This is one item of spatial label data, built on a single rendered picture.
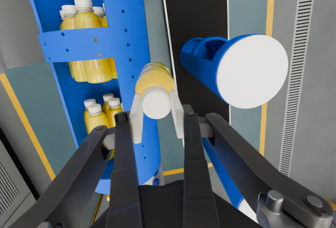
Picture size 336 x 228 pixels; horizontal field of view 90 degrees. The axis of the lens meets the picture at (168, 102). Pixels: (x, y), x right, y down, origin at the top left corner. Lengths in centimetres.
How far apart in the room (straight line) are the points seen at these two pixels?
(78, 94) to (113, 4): 36
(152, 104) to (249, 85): 54
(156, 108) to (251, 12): 172
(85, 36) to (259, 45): 56
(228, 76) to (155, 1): 115
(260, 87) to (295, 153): 208
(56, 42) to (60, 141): 177
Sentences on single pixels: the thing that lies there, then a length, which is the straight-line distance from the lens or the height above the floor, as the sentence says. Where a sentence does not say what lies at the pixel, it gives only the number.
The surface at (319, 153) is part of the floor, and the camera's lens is 301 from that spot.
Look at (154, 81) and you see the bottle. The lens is 24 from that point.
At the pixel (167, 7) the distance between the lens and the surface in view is 151.
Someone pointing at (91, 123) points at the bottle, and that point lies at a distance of 59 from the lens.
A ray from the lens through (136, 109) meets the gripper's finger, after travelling 17.
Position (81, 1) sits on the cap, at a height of 117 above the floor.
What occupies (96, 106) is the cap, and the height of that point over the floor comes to 112.
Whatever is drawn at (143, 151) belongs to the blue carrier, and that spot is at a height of 120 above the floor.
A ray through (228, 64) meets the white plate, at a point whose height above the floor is 104.
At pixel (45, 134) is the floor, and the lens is 219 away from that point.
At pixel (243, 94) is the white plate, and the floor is 104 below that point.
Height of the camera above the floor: 163
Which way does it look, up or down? 69 degrees down
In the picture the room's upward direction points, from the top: 165 degrees clockwise
